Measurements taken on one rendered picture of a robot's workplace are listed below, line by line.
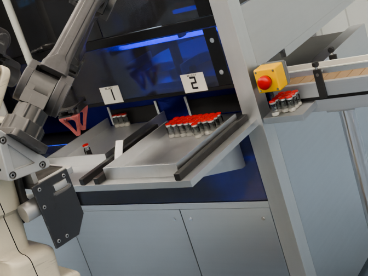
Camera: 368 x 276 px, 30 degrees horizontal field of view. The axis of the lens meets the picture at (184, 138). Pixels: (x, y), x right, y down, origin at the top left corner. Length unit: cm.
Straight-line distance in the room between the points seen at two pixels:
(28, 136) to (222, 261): 118
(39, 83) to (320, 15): 132
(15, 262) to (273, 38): 107
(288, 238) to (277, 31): 66
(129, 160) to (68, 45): 58
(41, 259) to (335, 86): 97
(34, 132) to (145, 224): 115
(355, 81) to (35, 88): 96
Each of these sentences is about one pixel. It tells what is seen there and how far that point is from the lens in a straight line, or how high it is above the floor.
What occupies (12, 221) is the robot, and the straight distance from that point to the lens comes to 164.
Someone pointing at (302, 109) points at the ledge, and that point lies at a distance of 204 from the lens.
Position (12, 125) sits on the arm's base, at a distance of 143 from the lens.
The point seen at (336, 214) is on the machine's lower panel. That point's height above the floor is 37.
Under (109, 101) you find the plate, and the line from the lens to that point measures 235.
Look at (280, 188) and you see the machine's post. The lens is 214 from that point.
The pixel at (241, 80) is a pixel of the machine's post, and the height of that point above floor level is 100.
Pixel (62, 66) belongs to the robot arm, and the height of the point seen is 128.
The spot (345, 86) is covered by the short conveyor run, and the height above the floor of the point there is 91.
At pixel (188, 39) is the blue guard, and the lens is 208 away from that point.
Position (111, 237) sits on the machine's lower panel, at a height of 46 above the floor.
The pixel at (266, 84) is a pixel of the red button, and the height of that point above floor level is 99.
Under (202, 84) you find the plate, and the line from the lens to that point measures 211.
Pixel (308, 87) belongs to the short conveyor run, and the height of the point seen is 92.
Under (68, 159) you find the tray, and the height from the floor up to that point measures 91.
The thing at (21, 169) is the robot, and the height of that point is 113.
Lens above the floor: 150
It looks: 17 degrees down
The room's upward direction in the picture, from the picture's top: 18 degrees counter-clockwise
